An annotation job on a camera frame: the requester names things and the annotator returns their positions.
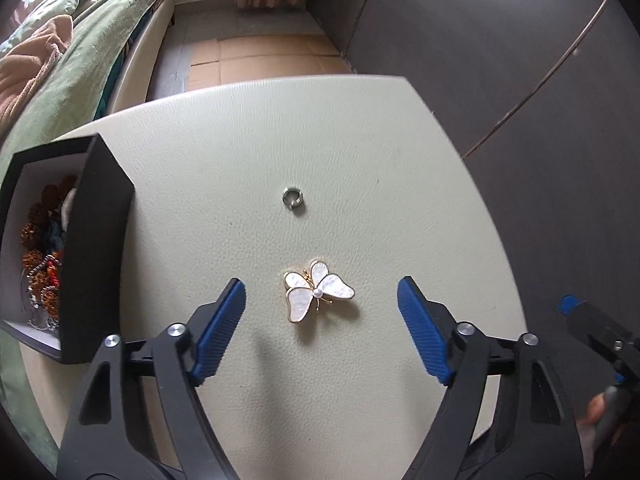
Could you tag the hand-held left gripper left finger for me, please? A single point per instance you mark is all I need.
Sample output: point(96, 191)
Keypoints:
point(220, 332)

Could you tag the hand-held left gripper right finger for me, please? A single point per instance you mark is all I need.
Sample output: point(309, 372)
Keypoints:
point(425, 332)

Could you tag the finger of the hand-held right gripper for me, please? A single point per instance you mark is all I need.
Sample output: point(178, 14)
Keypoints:
point(595, 325)

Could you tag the white butterfly brooch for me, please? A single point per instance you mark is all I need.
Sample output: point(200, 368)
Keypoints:
point(305, 302)

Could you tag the black jewelry box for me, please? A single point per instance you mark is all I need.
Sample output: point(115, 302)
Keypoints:
point(100, 240)

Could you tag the cream jewelry piece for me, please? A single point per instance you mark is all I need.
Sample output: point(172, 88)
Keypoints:
point(69, 205)

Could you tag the person's right hand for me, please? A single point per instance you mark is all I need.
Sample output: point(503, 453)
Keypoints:
point(594, 410)

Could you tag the cardboard floor sheets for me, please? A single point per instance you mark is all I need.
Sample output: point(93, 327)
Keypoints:
point(260, 60)

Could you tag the dark wardrobe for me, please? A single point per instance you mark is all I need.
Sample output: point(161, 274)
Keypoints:
point(475, 35)

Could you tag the pink fleece blanket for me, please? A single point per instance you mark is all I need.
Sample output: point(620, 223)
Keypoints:
point(30, 70)

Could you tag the white bed frame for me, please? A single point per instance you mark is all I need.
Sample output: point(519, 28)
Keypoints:
point(145, 60)

